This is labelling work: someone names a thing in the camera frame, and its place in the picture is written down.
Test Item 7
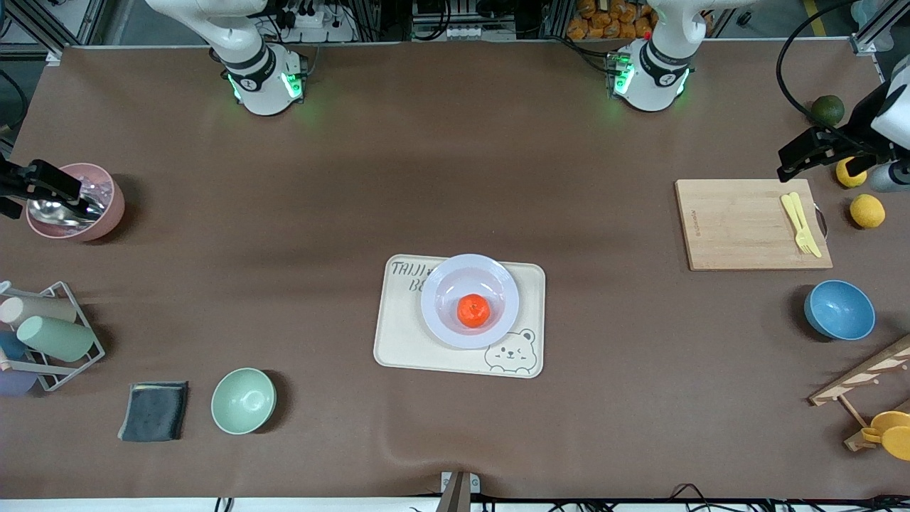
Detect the cream bear print tray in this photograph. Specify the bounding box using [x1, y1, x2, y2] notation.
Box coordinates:
[373, 255, 547, 379]

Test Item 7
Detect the yellow plastic knife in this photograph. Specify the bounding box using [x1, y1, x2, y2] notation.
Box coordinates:
[788, 192, 823, 258]

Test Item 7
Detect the small yellow lemon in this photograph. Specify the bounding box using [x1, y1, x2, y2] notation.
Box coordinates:
[835, 157, 868, 188]

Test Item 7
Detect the mint green bowl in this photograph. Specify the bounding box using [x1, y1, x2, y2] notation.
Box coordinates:
[211, 367, 277, 435]

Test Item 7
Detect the pale lavender round plate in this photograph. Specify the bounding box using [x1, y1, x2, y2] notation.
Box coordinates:
[420, 254, 520, 350]

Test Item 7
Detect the metal table clamp bracket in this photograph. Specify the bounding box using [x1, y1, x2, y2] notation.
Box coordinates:
[436, 471, 481, 512]

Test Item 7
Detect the wooden peg drying rack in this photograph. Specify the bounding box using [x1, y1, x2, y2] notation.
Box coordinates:
[808, 334, 910, 452]

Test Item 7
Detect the metal scoop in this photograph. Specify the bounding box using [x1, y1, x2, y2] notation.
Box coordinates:
[27, 186, 107, 228]

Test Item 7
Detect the wooden cutting board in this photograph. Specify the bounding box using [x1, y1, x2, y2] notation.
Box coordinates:
[675, 178, 834, 272]

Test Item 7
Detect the yellow plastic fork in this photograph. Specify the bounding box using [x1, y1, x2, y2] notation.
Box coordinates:
[781, 193, 815, 255]

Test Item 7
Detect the orange toy bread pile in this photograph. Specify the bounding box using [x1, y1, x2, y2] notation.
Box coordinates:
[567, 0, 658, 41]

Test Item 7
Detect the mint green cup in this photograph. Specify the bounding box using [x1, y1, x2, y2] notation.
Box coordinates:
[16, 315, 96, 363]

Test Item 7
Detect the beige cup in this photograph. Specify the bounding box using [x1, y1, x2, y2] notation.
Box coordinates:
[0, 295, 77, 328]

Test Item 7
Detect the pink bowl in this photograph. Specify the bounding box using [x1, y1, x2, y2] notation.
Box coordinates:
[26, 163, 126, 242]

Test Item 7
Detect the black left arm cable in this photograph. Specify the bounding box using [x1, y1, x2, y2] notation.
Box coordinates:
[776, 0, 910, 154]

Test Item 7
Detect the purple cup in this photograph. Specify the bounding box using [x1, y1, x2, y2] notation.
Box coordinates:
[0, 366, 38, 397]

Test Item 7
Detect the dark green round fruit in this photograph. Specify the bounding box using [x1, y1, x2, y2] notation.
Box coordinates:
[811, 95, 846, 127]

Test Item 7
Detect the orange mandarin fruit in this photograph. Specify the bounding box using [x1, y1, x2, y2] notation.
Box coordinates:
[456, 294, 491, 329]

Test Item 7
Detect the dark grey folded cloth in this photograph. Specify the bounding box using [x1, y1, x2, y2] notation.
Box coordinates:
[117, 381, 190, 443]

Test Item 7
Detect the blue bowl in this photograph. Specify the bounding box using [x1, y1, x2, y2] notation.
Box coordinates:
[804, 279, 877, 341]

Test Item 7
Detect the large yellow lemon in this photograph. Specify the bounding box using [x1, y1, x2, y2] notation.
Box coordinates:
[850, 193, 887, 229]

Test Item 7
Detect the grey wire cup holder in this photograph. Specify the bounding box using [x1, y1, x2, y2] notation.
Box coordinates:
[0, 281, 106, 393]

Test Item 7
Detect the white power strip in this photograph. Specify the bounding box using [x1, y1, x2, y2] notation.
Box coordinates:
[276, 0, 356, 43]

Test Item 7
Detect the yellow cup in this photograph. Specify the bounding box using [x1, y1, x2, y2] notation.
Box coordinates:
[861, 410, 910, 462]

